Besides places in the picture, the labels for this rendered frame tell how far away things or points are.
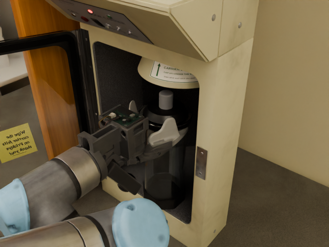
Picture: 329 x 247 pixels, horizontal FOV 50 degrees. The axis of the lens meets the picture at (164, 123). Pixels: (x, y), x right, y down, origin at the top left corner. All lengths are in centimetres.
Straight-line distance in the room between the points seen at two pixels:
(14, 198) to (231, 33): 38
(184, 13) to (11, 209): 33
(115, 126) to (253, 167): 57
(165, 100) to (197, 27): 25
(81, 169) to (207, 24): 28
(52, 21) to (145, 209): 47
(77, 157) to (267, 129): 67
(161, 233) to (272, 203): 58
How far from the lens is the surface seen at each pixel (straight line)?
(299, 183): 105
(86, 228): 39
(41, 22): 75
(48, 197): 52
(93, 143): 55
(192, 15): 44
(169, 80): 63
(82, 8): 58
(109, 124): 59
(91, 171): 55
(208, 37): 49
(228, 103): 61
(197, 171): 66
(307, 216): 97
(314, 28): 92
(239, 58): 59
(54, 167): 54
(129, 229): 39
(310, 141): 104
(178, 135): 66
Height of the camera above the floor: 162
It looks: 34 degrees down
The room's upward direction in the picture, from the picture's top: straight up
